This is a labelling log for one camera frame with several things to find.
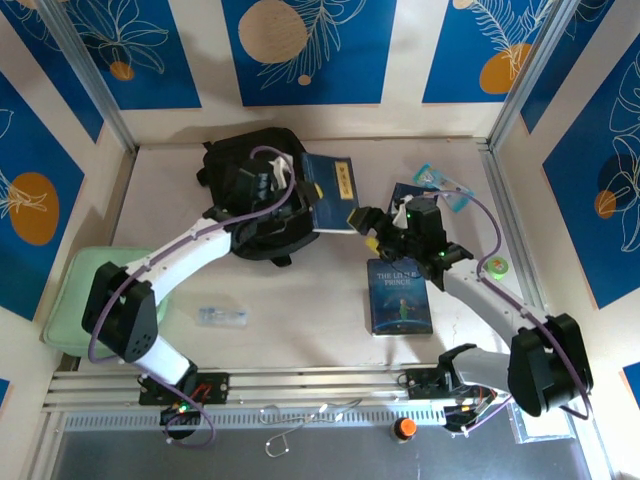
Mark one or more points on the blue book with yellow label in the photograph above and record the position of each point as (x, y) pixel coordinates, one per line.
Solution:
(332, 205)
(402, 192)

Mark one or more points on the black backpack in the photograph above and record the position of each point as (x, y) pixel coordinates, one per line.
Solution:
(225, 165)

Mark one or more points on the Little Prince book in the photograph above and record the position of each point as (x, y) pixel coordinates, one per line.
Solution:
(400, 305)

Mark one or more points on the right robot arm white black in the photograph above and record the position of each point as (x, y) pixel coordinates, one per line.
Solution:
(490, 295)

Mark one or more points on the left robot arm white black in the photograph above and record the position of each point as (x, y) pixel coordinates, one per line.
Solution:
(175, 255)

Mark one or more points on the blue blister pack of supplies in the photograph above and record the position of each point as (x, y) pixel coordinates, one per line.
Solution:
(435, 177)

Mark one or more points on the mint green pencil case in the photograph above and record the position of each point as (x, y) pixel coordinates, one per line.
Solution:
(65, 300)

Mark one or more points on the green tape roll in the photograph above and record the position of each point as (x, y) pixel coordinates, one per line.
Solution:
(496, 266)

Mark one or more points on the clear plastic pen package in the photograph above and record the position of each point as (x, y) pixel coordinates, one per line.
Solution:
(222, 316)

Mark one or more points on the orange emergency stop button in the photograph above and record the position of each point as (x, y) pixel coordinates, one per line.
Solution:
(404, 430)

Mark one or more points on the black connector box with lights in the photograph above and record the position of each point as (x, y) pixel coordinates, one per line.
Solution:
(180, 415)
(470, 412)

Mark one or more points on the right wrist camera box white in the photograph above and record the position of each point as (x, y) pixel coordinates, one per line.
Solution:
(400, 214)

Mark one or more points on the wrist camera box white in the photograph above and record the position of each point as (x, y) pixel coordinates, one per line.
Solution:
(400, 214)
(280, 172)

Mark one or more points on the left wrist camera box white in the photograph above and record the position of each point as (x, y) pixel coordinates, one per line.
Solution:
(280, 172)

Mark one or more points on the aluminium side rail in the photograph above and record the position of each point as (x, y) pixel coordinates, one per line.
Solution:
(505, 210)

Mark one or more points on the blue floral wall poster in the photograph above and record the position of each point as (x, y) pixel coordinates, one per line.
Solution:
(30, 150)
(165, 80)
(565, 90)
(50, 65)
(460, 50)
(340, 60)
(590, 225)

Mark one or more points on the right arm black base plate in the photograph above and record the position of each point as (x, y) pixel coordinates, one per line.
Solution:
(422, 385)

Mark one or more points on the aluminium rail frame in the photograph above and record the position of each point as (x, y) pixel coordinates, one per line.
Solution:
(310, 382)

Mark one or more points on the aluminium corner post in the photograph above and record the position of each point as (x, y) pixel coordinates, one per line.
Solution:
(535, 70)
(85, 70)

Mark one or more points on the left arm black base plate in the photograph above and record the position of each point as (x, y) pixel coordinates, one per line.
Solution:
(215, 387)

